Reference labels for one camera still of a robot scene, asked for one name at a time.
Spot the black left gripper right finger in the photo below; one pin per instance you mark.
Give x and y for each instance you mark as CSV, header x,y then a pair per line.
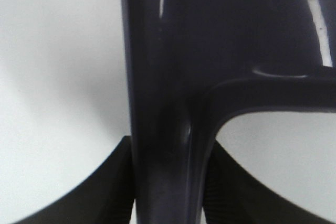
x,y
232,195

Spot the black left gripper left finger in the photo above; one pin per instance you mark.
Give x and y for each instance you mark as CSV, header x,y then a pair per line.
x,y
106,196

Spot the dark purple plastic dustpan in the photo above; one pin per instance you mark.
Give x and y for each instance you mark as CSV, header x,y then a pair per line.
x,y
192,65

